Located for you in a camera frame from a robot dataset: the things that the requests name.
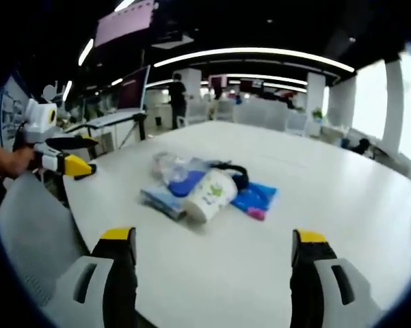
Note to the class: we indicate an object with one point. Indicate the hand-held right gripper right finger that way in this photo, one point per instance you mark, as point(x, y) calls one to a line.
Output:
point(321, 283)

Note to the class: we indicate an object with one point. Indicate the dark blue pouch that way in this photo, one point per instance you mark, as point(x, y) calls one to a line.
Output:
point(184, 184)

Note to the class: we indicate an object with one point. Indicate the clear plastic bag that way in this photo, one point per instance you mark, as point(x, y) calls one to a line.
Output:
point(176, 167)

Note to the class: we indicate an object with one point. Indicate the monitor screen on stand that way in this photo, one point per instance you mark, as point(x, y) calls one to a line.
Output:
point(131, 90)

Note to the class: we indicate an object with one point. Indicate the white paper cup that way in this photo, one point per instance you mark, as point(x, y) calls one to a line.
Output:
point(210, 196)

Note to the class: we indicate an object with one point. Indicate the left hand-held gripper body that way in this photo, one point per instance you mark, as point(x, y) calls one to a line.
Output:
point(37, 126)

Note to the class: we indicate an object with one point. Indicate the black tripod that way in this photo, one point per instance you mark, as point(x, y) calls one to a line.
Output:
point(136, 128)

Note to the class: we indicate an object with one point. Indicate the white table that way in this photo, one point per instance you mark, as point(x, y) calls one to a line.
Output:
point(253, 232)

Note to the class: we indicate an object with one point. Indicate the person's left hand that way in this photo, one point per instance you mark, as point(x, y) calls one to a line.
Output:
point(15, 162)

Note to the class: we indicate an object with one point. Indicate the blue tissue packet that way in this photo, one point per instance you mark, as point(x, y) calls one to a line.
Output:
point(162, 200)

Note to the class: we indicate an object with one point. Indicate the blue pink printed packet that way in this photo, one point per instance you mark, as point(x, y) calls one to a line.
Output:
point(254, 200)

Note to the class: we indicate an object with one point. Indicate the ceiling-mounted screen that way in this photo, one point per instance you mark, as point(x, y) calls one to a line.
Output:
point(123, 24)

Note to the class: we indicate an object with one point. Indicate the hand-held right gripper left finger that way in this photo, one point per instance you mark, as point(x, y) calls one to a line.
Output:
point(102, 287)

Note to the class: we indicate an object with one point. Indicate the grey office chair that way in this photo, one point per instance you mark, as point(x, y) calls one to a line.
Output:
point(37, 232)

